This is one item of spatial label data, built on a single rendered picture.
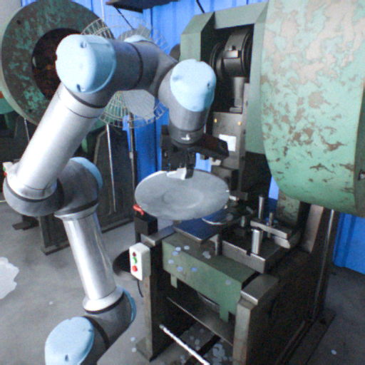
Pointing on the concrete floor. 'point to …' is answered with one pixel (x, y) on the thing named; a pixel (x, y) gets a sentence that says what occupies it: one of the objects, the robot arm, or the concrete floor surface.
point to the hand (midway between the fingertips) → (185, 173)
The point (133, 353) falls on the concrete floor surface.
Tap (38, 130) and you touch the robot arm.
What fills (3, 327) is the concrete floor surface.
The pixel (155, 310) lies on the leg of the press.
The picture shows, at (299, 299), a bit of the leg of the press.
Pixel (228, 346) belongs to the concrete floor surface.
